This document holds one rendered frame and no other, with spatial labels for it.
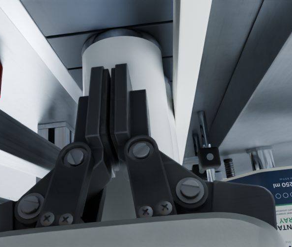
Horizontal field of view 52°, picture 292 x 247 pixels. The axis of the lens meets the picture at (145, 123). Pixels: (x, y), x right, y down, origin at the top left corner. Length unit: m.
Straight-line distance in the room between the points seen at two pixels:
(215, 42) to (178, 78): 0.14
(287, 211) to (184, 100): 0.38
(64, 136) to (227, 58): 0.26
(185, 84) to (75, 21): 0.07
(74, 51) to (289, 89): 0.20
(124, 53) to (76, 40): 0.04
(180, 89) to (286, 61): 0.10
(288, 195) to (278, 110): 0.21
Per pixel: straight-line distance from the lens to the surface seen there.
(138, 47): 0.17
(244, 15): 0.28
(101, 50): 0.18
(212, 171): 0.45
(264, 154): 0.55
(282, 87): 0.31
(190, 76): 0.16
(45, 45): 0.20
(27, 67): 0.33
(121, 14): 0.17
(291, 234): 0.55
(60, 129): 0.47
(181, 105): 0.20
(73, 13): 0.17
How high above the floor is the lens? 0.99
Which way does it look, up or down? 19 degrees down
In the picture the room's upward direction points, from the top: 175 degrees clockwise
